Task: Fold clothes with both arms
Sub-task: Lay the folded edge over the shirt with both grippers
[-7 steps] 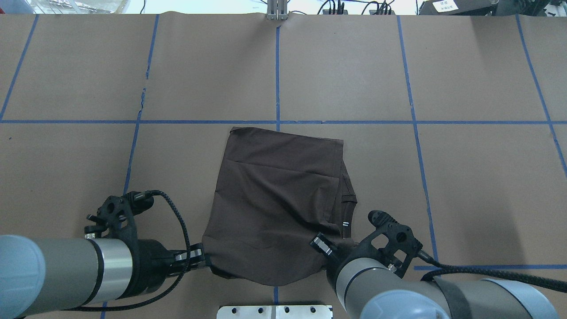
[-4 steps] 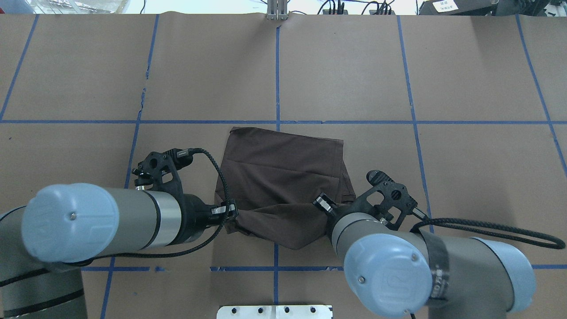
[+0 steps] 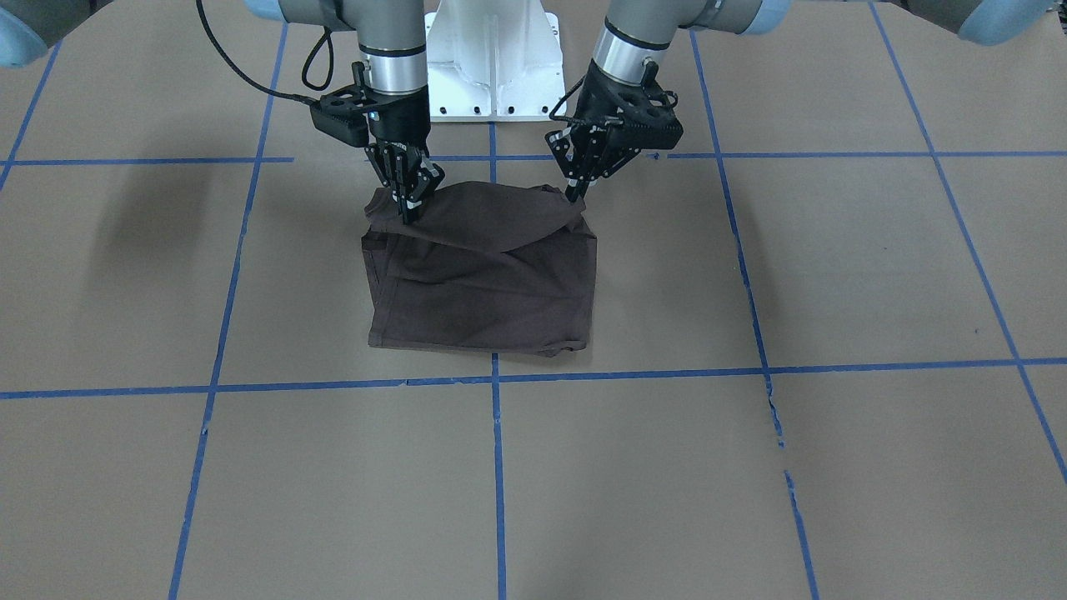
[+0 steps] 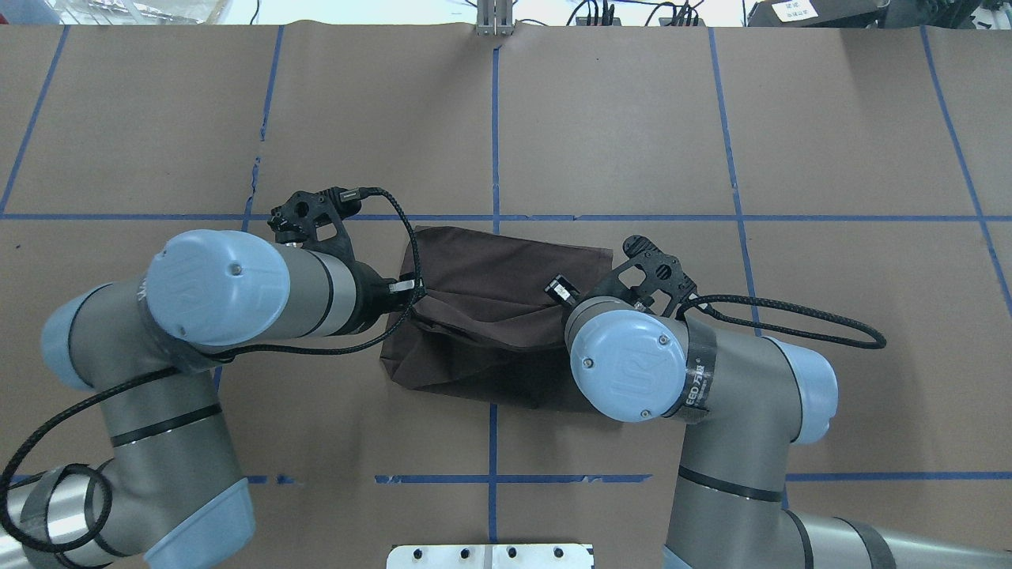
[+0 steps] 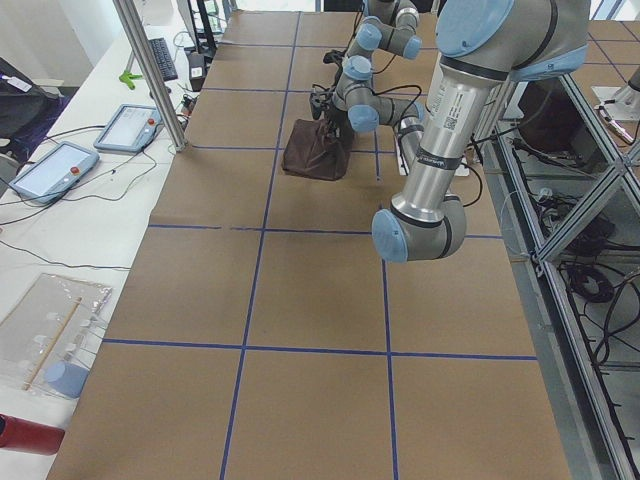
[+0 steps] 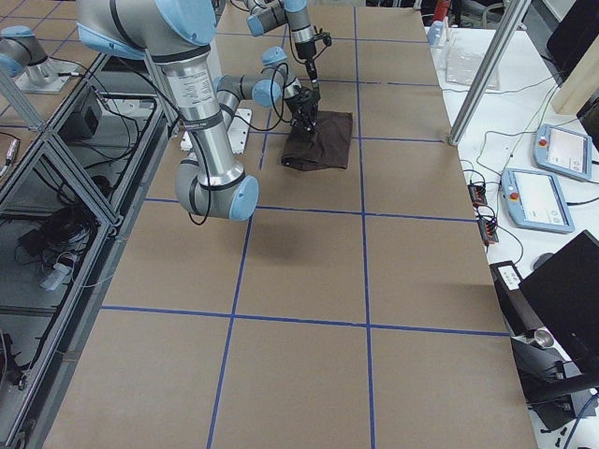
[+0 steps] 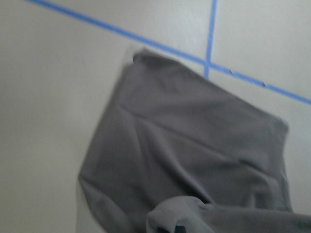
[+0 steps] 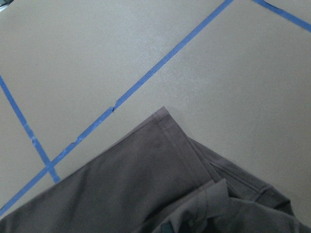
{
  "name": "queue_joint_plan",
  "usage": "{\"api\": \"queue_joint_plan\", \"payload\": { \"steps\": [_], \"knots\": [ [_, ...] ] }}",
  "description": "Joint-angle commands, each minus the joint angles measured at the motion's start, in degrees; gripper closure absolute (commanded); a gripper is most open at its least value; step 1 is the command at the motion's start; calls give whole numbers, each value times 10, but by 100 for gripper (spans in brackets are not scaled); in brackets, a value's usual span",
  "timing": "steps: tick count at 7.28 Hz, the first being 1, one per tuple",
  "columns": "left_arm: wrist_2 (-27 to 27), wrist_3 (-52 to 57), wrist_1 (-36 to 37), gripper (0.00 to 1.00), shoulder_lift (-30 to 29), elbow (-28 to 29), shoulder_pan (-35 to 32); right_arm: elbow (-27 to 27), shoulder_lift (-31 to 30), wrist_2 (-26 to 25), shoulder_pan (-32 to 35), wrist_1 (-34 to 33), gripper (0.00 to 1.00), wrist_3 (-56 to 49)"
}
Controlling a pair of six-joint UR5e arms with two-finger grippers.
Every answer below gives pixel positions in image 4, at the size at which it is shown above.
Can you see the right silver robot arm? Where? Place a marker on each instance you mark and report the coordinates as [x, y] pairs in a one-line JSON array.
[[636, 355]]

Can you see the dark brown t-shirt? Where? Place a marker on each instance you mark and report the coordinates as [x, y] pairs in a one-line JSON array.
[[486, 330]]

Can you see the aluminium frame post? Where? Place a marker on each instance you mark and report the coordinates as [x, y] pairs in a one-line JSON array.
[[494, 17]]

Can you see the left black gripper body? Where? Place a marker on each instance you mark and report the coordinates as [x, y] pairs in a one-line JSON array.
[[368, 294]]

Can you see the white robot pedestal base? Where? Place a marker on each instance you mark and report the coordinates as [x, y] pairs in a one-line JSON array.
[[527, 555]]

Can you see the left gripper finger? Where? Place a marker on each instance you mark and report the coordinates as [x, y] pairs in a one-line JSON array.
[[403, 287]]

